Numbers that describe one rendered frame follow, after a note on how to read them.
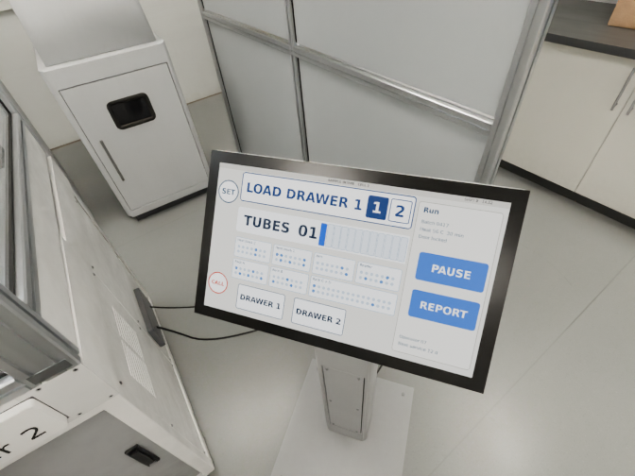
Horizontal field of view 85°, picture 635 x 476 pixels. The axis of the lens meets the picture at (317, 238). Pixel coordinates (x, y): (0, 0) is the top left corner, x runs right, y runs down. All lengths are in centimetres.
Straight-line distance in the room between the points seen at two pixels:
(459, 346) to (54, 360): 67
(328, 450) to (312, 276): 102
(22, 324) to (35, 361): 9
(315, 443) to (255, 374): 40
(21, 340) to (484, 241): 72
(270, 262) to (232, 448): 111
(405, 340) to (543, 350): 136
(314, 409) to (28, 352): 109
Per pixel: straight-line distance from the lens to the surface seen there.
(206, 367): 178
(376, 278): 56
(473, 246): 56
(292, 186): 59
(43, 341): 72
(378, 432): 153
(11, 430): 86
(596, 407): 188
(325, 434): 153
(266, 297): 63
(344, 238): 56
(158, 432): 111
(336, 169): 57
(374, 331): 59
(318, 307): 60
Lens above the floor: 152
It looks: 45 degrees down
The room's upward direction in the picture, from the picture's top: 6 degrees counter-clockwise
